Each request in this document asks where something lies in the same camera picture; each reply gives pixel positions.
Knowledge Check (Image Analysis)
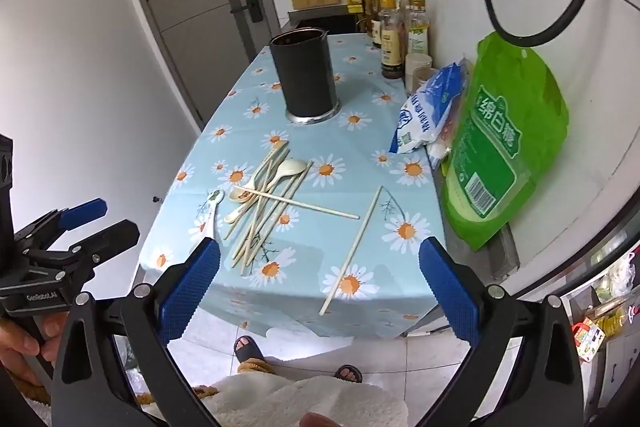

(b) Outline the cream plastic spoon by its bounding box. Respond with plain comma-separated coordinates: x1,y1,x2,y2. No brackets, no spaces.
224,159,306,225

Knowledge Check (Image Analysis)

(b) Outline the daisy print blue tablecloth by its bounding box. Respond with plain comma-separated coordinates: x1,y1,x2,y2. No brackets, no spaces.
140,34,444,338

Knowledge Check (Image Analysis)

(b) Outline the black utensil holder cup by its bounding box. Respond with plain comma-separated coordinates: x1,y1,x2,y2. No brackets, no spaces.
269,28,341,124

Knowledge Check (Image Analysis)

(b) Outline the dark soy sauce bottle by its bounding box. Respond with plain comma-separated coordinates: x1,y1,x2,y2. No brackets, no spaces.
378,0,405,80

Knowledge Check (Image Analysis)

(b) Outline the white blue salt bag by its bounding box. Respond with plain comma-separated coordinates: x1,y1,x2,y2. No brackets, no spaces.
390,61,469,154

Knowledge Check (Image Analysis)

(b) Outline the green label oil bottle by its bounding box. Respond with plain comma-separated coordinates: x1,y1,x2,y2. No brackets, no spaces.
407,0,430,54

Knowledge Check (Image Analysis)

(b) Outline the cream chopstick across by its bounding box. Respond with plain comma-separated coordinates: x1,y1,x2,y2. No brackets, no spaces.
232,189,360,220

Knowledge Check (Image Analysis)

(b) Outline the black door handle lock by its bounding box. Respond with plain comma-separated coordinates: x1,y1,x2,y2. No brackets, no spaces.
230,0,265,23

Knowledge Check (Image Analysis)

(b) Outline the person's left hand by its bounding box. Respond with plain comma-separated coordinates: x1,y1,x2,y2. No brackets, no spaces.
0,312,68,387

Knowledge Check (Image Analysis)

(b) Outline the cream chopstick apart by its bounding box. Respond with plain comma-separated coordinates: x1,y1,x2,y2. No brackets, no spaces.
319,185,383,317

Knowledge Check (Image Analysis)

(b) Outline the green sugar bag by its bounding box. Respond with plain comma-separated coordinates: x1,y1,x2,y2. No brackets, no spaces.
444,32,570,251

